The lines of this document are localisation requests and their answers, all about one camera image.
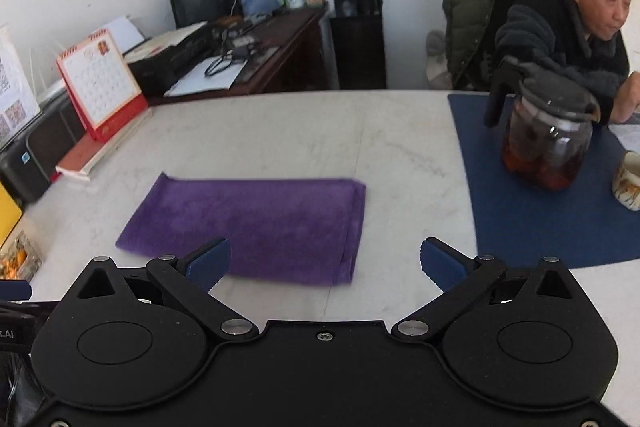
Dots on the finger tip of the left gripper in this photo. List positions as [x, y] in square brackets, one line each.
[15, 290]

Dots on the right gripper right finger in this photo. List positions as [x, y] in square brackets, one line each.
[483, 297]

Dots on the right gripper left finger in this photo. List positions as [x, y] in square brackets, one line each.
[168, 298]

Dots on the purple towel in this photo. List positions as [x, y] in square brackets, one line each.
[304, 231]

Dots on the glass ashtray with peels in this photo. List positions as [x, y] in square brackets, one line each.
[20, 259]

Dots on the yellow box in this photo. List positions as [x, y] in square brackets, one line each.
[10, 214]

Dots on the black printer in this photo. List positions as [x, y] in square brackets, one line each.
[160, 62]
[28, 162]

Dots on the blue table mat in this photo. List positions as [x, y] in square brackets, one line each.
[519, 223]

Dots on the red notebook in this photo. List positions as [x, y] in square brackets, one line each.
[86, 155]

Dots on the glass teapot with tea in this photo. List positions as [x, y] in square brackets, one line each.
[549, 128]

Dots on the ceramic tea cup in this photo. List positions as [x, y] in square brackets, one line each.
[626, 182]

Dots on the QR code paper sign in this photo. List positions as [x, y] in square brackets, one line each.
[18, 104]

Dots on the white paper sheet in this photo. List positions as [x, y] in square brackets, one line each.
[213, 74]

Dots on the red desk calendar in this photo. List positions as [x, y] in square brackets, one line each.
[101, 85]

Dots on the grey slippers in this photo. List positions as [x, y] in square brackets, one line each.
[437, 75]

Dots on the dark wooden desk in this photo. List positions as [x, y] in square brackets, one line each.
[291, 59]

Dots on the man in black fleece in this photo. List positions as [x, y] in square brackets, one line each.
[581, 40]

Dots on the black computer monitor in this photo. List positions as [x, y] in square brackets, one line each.
[189, 12]

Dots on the black water dispenser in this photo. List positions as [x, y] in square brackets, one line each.
[358, 43]

